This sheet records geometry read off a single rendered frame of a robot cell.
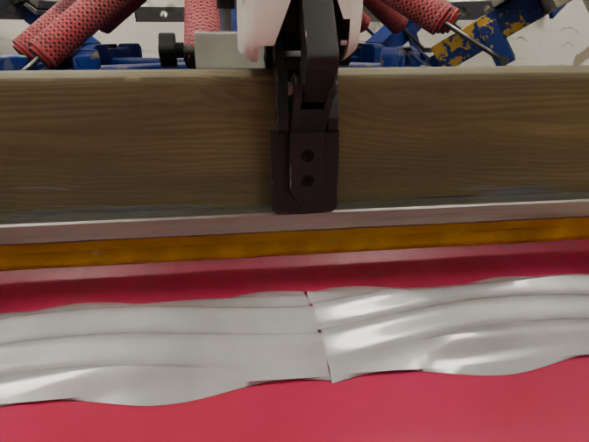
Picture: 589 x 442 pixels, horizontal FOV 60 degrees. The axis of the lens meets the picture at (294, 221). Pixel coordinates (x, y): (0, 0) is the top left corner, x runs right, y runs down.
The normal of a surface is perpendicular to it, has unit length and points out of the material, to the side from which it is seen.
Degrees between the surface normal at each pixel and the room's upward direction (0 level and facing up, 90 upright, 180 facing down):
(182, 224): 90
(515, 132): 90
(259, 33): 99
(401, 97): 90
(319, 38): 53
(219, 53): 90
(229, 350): 34
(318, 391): 0
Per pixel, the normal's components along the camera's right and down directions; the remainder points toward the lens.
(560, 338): 0.07, -0.54
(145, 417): 0.00, -0.94
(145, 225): 0.13, 0.35
